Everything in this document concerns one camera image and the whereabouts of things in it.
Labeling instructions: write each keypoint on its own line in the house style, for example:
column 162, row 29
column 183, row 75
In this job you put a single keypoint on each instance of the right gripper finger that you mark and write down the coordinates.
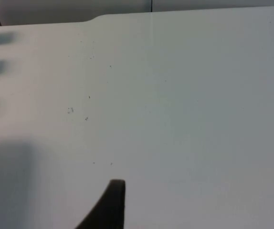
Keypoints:
column 110, row 207

